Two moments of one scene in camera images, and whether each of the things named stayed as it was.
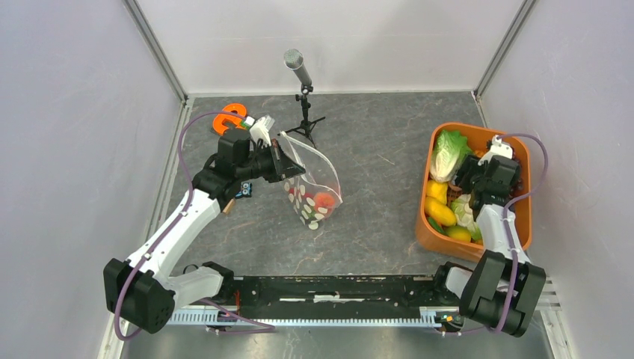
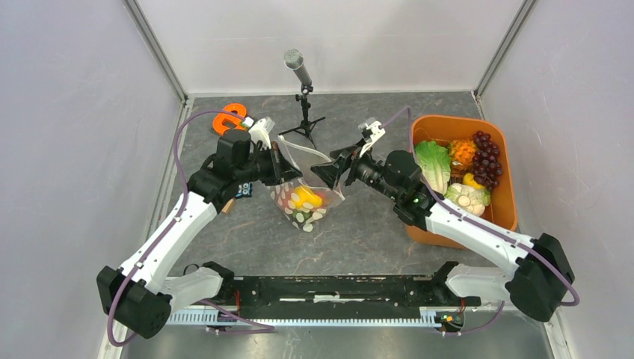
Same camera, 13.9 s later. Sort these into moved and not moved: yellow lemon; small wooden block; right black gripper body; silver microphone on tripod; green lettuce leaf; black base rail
Moved: right black gripper body; yellow lemon; green lettuce leaf
Not moved: silver microphone on tripod; black base rail; small wooden block
